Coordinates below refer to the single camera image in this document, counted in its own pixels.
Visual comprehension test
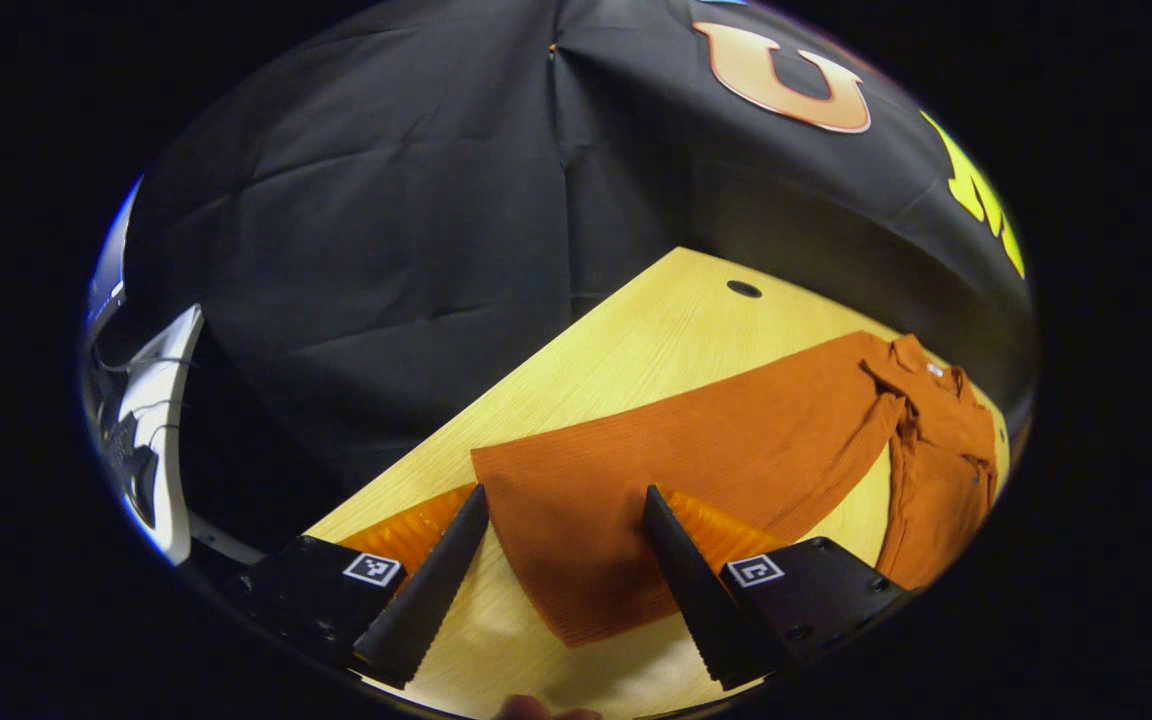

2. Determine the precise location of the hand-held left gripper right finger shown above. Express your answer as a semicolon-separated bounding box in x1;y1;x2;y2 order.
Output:
642;485;912;693

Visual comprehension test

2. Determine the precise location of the orange button-up shirt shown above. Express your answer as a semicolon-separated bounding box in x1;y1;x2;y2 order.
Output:
471;332;999;649

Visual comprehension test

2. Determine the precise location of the black backdrop cloth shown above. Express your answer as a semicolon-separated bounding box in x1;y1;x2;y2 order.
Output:
121;0;1037;561

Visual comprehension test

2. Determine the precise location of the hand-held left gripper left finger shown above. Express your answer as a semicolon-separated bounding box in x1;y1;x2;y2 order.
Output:
226;484;490;691

